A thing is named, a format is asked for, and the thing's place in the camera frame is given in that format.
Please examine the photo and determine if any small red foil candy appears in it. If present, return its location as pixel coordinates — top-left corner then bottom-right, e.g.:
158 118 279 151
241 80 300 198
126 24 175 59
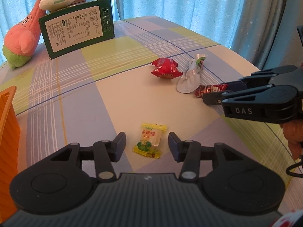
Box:
194 84 229 98

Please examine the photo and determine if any right hand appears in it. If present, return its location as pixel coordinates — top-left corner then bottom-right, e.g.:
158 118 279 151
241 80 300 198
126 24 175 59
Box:
280 120 303 160

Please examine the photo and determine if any green dark snack wrapper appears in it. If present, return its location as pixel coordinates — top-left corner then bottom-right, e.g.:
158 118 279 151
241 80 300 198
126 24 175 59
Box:
176 54 208 94

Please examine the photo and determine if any yellow green candy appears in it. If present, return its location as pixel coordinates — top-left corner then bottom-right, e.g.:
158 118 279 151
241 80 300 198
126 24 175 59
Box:
133 122 167 159

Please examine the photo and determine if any red twisted candy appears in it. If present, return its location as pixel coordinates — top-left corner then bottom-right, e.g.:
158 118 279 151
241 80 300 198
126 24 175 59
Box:
151 58 182 79

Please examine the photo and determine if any checkered tablecloth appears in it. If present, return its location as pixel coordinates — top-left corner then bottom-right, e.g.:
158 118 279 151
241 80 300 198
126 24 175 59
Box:
1 16 302 213

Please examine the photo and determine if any blue curtain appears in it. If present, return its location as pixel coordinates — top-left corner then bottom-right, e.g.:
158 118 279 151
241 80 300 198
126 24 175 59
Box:
0 0 252 65

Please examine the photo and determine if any grey curtain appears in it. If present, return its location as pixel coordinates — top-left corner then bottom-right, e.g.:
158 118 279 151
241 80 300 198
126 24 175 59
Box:
232 0 287 70

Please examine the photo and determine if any orange plastic tray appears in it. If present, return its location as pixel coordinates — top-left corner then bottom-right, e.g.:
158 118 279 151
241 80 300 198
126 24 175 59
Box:
0 86 20 223

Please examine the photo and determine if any green box with label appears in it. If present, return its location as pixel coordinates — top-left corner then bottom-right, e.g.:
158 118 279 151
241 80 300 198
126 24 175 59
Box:
38 0 115 59

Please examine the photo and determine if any pink green star plush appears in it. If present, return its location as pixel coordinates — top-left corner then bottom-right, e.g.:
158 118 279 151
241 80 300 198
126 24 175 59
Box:
3 0 46 69

